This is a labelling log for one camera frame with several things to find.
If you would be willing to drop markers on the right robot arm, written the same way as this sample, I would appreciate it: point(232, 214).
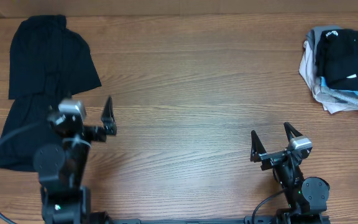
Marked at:
point(306, 197)

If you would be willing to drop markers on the light blue printed t-shirt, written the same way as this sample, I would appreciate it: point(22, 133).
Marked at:
point(343, 95)

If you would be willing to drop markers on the beige garment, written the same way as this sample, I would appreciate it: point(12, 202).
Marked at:
point(307, 70)

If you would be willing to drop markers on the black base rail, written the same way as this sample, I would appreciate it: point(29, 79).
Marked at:
point(246, 220)

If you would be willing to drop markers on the grey t-shirt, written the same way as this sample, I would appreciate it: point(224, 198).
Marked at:
point(313, 36)

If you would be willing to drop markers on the black t-shirt with logo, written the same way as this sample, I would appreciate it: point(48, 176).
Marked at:
point(337, 59)

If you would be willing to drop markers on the black folded garment pile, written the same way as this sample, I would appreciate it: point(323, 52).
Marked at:
point(48, 63)

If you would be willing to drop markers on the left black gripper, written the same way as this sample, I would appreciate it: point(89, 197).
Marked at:
point(99, 134)

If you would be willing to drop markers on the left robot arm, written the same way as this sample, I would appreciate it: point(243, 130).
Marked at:
point(61, 166)

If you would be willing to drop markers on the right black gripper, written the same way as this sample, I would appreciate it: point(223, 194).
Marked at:
point(258, 154)

